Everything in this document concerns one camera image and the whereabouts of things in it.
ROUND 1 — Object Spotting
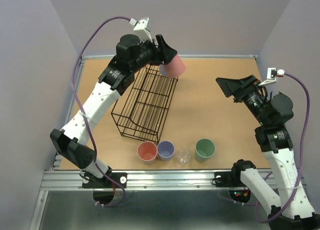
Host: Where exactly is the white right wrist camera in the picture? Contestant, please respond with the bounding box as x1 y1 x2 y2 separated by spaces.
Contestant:
259 67 285 86

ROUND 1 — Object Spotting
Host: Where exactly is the large purple cup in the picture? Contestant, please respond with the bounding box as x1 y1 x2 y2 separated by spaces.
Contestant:
159 65 168 77

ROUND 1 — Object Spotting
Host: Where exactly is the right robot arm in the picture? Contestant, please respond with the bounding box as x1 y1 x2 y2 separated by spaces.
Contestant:
216 75 320 230

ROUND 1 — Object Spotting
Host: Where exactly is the aluminium mounting rail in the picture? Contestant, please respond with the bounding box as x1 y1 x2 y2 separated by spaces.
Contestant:
40 169 244 193

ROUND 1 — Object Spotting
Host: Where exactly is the small purple cup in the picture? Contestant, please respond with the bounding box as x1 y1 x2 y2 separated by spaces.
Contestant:
157 141 175 161

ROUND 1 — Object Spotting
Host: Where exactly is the clear glass cup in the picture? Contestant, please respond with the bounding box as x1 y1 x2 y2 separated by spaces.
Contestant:
177 149 191 165

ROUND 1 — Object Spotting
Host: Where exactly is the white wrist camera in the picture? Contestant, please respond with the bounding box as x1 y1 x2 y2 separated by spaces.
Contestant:
259 67 285 86
129 17 153 42

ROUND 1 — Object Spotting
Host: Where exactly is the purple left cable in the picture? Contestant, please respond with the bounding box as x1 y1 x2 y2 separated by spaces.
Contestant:
72 16 133 208

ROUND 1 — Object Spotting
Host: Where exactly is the green cup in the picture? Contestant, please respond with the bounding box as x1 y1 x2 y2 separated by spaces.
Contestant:
194 138 216 163

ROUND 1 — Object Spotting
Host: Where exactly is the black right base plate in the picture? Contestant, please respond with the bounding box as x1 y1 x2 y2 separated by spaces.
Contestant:
211 171 246 188

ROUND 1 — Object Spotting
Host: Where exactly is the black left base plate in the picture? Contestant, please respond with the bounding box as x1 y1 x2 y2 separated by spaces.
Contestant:
79 171 128 189

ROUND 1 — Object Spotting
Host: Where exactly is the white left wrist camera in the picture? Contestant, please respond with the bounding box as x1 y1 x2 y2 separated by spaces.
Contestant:
129 17 153 42

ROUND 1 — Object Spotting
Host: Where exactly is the pink cup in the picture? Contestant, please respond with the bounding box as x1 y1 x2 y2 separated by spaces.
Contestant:
137 141 158 165
163 55 186 78

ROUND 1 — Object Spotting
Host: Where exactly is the pink cup back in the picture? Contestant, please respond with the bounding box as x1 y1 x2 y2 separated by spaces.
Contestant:
163 55 186 78

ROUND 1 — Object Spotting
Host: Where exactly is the pink cup front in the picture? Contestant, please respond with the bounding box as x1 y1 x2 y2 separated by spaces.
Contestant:
137 141 158 165

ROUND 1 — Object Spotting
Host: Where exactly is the black wire dish rack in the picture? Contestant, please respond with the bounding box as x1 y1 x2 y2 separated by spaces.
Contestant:
111 65 179 144

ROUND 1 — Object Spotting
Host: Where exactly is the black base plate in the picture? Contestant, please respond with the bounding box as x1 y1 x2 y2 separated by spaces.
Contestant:
79 171 128 189
211 171 246 188

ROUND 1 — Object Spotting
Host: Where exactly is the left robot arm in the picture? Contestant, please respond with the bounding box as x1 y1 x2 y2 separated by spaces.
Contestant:
50 34 178 179

